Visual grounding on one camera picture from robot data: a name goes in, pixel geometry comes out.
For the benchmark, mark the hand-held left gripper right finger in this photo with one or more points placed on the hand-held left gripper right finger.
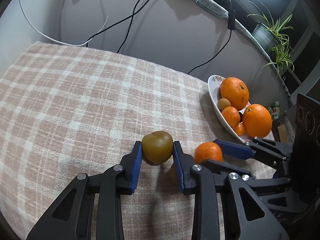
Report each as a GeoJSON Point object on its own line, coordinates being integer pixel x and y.
{"type": "Point", "coordinates": [178, 165]}

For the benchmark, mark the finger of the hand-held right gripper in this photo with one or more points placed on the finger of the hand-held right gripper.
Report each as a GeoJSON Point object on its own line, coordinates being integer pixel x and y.
{"type": "Point", "coordinates": [233, 149]}
{"type": "Point", "coordinates": [220, 166]}

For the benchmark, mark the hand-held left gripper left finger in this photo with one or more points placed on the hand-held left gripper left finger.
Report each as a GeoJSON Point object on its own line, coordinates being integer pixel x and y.
{"type": "Point", "coordinates": [137, 162]}

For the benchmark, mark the small brown round fruit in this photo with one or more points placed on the small brown round fruit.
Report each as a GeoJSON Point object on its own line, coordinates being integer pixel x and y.
{"type": "Point", "coordinates": [172, 171]}
{"type": "Point", "coordinates": [223, 104]}

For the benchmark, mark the tiny orange mandarin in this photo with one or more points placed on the tiny orange mandarin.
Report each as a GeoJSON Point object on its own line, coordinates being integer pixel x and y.
{"type": "Point", "coordinates": [239, 129]}

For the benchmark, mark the green-brown round fruit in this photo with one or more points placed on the green-brown round fruit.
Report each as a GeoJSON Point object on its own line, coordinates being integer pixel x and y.
{"type": "Point", "coordinates": [157, 150]}

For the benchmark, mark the dark purple plum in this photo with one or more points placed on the dark purple plum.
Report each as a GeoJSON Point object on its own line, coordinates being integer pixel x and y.
{"type": "Point", "coordinates": [240, 116]}

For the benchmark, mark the large smooth orange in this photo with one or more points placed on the large smooth orange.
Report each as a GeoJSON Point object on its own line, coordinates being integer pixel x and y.
{"type": "Point", "coordinates": [257, 121]}

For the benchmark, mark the large spotted orange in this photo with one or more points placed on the large spotted orange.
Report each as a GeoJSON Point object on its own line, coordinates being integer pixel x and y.
{"type": "Point", "coordinates": [235, 92]}

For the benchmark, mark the white floral plate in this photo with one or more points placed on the white floral plate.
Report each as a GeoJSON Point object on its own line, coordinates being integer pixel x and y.
{"type": "Point", "coordinates": [214, 90]}

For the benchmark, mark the brown cardboard box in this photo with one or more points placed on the brown cardboard box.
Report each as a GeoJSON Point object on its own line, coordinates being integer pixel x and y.
{"type": "Point", "coordinates": [281, 132]}

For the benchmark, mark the green carton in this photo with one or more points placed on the green carton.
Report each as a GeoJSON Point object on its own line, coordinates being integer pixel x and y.
{"type": "Point", "coordinates": [275, 110]}

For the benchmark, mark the pink checked tablecloth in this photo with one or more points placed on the pink checked tablecloth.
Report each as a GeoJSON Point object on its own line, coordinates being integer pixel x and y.
{"type": "Point", "coordinates": [75, 92]}

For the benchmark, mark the spider plant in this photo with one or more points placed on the spider plant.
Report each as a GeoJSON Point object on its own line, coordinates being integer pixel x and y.
{"type": "Point", "coordinates": [280, 45]}

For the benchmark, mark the grey plant pot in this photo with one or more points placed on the grey plant pot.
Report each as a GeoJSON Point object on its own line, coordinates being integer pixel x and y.
{"type": "Point", "coordinates": [262, 35]}

